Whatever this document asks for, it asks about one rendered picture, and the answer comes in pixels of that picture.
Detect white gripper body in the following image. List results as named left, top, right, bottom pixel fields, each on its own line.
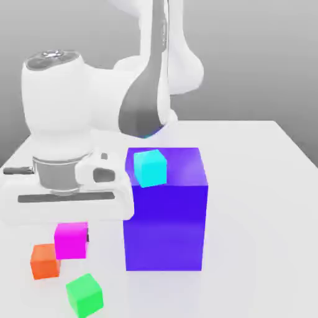
left=0, top=179, right=135, bottom=225

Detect small magenta cube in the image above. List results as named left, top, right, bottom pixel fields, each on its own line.
left=53, top=221, right=89, bottom=261

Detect small orange cube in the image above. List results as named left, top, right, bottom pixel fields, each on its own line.
left=30, top=243, right=61, bottom=281

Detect small cyan cube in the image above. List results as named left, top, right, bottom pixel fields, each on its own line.
left=133, top=148, right=168, bottom=188

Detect small green cube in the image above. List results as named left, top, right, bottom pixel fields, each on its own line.
left=65, top=273, right=104, bottom=318

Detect large blue box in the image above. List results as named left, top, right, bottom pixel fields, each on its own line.
left=122, top=147, right=209, bottom=272

